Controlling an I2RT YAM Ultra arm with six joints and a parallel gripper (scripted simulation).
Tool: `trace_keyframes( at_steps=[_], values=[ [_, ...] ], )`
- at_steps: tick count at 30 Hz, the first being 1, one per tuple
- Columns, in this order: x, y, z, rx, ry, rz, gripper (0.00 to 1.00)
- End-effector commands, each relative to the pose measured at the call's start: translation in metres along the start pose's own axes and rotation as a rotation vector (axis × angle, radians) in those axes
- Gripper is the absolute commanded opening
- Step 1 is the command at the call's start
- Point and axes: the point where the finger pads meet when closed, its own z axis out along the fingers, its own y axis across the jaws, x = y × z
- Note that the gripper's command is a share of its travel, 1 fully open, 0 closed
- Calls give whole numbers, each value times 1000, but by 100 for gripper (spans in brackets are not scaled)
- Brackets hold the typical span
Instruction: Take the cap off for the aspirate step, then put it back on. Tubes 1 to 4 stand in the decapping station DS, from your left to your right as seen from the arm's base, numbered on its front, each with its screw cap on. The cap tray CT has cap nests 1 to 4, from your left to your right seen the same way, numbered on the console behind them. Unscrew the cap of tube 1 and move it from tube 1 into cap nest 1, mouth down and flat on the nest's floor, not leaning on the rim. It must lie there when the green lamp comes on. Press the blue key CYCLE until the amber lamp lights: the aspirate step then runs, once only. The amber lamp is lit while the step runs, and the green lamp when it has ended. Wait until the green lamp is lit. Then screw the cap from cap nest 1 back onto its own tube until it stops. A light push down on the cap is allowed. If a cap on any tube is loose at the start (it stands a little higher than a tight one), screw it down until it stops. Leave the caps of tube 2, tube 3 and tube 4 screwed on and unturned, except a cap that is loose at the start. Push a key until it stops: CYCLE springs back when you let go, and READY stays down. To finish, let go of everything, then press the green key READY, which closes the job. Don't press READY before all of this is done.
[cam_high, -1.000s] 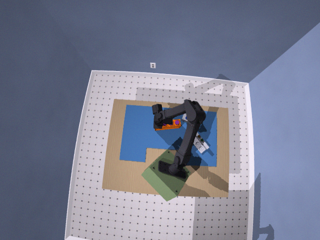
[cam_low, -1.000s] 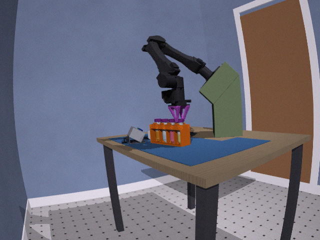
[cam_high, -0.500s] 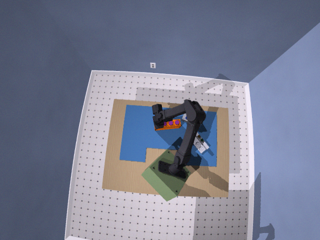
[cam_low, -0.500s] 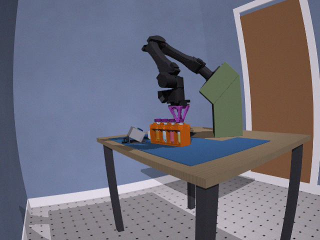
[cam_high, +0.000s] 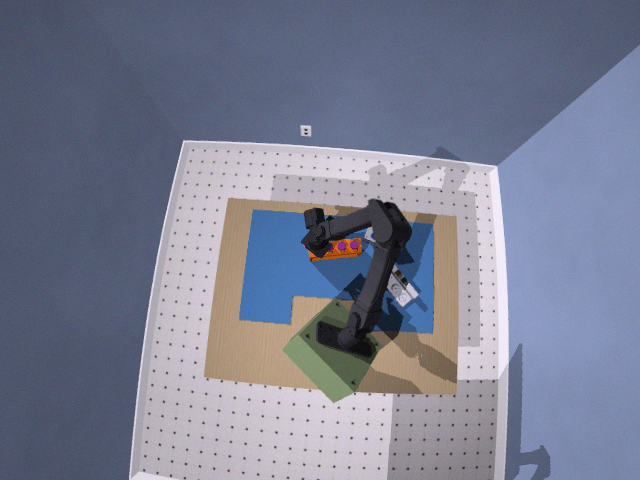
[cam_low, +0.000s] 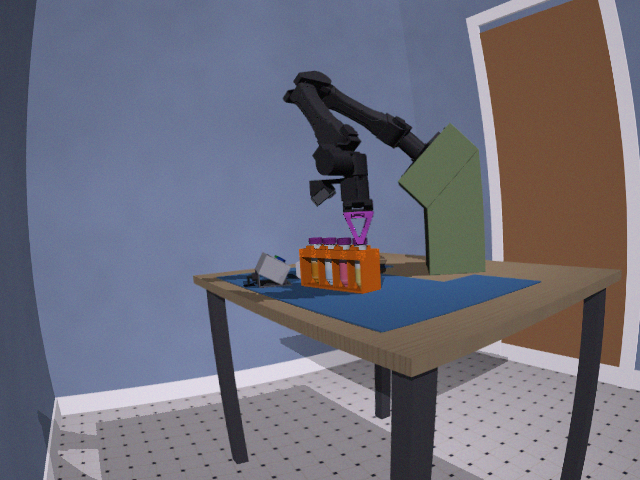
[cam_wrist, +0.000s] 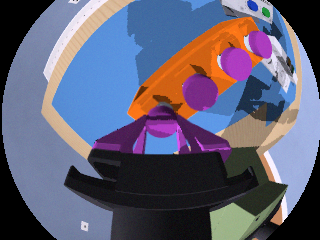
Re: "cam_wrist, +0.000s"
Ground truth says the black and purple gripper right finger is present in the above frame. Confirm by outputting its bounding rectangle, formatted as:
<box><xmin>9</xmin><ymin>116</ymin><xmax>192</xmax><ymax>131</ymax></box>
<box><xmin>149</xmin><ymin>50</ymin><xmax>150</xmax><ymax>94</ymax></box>
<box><xmin>176</xmin><ymin>114</ymin><xmax>232</xmax><ymax>163</ymax></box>

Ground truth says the white control panel with green and blue buttons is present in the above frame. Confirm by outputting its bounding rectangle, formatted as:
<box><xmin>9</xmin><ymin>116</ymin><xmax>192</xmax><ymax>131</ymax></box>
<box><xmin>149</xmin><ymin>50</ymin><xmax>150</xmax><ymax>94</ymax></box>
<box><xmin>219</xmin><ymin>0</ymin><xmax>273</xmax><ymax>24</ymax></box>

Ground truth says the blue flat mat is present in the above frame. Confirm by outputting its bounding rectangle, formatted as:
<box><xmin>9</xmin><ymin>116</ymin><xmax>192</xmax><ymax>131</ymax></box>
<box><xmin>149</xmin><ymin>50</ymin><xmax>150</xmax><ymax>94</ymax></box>
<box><xmin>51</xmin><ymin>0</ymin><xmax>296</xmax><ymax>147</ymax></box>

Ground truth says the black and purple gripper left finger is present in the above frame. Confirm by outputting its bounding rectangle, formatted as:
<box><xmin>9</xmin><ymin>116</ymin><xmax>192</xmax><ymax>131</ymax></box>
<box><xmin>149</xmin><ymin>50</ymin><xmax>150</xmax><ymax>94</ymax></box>
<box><xmin>92</xmin><ymin>114</ymin><xmax>147</xmax><ymax>154</ymax></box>

